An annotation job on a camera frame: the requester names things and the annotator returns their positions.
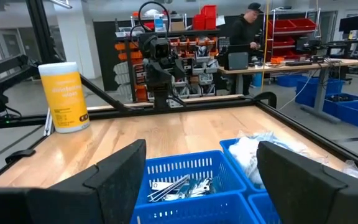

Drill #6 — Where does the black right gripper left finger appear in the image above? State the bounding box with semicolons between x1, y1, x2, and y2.
26;139;147;224

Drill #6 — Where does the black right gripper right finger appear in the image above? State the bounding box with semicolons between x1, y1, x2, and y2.
256;140;358;224

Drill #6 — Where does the white toiletry packet clear wrap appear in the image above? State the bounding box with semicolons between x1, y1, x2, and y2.
237;130;295;150
228;135;270;188
342;159;358;180

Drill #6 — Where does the parts rack with orange bins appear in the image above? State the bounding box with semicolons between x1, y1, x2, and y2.
113;27;222;103

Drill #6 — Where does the blue plastic mesh basket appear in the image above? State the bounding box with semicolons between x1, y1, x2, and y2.
134;150;248;208
219;138;295;193
247;192;283;224
130;192;260;224

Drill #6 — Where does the brown cardboard box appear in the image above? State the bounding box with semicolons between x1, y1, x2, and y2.
170;21;186;32

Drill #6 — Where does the white bottle blue label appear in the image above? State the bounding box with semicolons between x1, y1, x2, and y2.
154;14;164;32

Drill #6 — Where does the red plastic box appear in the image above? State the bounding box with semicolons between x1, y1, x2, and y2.
192;14;206;31
201;4;218;18
205;17;218;30

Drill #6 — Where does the grey monitor back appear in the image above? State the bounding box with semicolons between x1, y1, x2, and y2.
223;44;250;71

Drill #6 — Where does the white building column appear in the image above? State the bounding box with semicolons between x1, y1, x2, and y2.
54;6;102;80

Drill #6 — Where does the white metal bar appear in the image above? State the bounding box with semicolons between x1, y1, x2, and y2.
44;107;55;137

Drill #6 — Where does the black table edge clamp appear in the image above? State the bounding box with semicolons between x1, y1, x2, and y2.
4;149;36;165

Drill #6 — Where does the person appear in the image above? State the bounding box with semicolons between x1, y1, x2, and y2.
228;2;265;96

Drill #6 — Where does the blue bucket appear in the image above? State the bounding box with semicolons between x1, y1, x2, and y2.
252;73;264;88

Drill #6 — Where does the yellow disinfecting wipes canister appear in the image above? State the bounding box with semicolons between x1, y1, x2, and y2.
38;61;90;134

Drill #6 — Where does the wooden workbench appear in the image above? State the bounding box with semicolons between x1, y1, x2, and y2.
218;58;358;124

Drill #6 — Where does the black keyboard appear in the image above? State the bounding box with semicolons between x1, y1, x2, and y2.
286;60;313;67

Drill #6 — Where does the metal shelf with red bins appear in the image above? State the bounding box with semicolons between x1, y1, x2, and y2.
265;9;321;62

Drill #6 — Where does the black desk monitor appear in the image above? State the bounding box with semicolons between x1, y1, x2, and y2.
339;14;358;34

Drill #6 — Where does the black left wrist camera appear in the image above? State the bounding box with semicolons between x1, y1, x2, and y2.
149;37;171;60

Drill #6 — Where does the black aluminium table frame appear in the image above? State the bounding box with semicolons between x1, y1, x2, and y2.
0;0;358;187

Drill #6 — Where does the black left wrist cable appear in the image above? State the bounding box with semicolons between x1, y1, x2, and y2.
129;1;172;43

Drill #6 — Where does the white hanging cable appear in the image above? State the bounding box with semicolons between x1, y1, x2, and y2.
278;70;318;111

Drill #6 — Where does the black curved corner bracket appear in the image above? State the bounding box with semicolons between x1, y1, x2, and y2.
252;91;278;109

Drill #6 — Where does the yellow hanging cable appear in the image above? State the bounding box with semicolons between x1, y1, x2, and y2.
261;0;270;93

